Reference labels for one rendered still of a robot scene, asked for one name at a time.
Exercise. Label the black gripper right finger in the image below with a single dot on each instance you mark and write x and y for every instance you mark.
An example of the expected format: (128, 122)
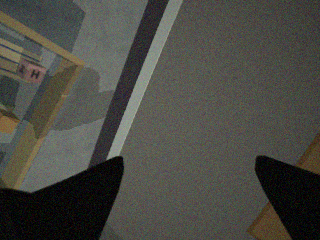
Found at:
(295, 195)

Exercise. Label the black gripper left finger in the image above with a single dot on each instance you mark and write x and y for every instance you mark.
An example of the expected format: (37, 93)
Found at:
(76, 208)

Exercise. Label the tan open wooden box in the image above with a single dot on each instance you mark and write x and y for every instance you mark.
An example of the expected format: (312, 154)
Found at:
(37, 80)

